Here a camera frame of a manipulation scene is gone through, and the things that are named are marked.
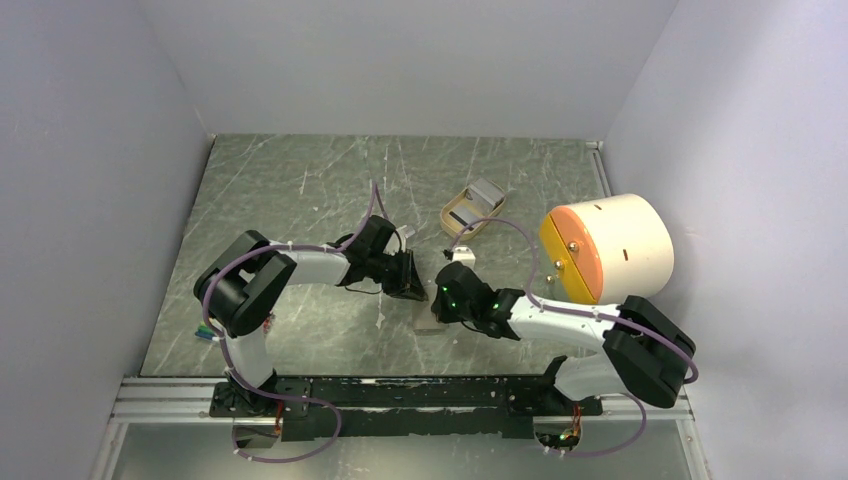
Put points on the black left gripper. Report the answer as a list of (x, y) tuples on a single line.
[(409, 284)]

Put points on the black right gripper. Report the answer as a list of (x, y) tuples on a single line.
[(439, 307)]

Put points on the grey card holder wallet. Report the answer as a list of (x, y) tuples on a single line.
[(424, 322)]

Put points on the stack of credit cards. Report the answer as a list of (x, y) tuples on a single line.
[(484, 195)]

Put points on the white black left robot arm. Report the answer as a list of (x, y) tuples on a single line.
[(242, 286)]

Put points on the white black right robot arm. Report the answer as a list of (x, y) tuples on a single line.
[(634, 347)]

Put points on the loose card in tray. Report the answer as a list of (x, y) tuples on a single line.
[(464, 214)]

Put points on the beige oval tray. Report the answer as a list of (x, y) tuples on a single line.
[(461, 197)]

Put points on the cream cylinder orange lid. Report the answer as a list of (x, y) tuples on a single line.
[(606, 249)]

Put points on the pack of coloured markers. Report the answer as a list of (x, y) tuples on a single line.
[(203, 331)]

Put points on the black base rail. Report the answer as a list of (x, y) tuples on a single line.
[(317, 407)]

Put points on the aluminium frame rail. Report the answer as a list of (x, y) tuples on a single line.
[(160, 429)]

